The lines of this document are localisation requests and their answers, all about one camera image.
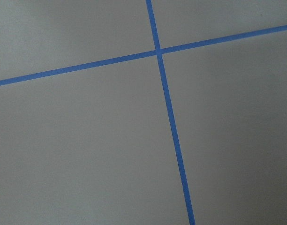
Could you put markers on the crossing blue tape line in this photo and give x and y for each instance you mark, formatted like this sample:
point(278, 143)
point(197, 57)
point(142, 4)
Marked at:
point(170, 113)

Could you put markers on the long blue tape line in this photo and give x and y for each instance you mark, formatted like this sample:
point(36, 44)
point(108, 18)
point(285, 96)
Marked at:
point(141, 55)

